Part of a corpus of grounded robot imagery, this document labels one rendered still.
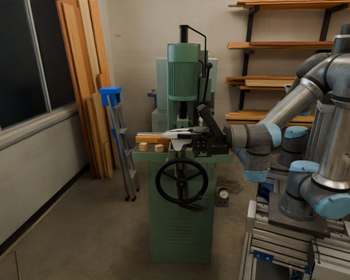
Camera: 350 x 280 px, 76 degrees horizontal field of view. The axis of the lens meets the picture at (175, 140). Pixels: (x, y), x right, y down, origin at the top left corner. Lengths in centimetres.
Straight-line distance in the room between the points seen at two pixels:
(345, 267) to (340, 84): 67
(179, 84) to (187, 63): 12
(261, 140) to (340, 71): 30
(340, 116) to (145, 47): 327
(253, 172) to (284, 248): 52
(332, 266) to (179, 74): 110
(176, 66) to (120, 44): 266
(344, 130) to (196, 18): 312
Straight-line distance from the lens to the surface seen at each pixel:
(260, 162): 76
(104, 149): 283
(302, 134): 148
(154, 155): 138
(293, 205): 109
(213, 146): 71
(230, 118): 335
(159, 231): 171
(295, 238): 119
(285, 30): 386
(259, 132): 72
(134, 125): 406
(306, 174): 101
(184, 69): 132
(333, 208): 94
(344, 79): 82
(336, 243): 119
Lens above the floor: 147
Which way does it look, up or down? 21 degrees down
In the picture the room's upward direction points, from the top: straight up
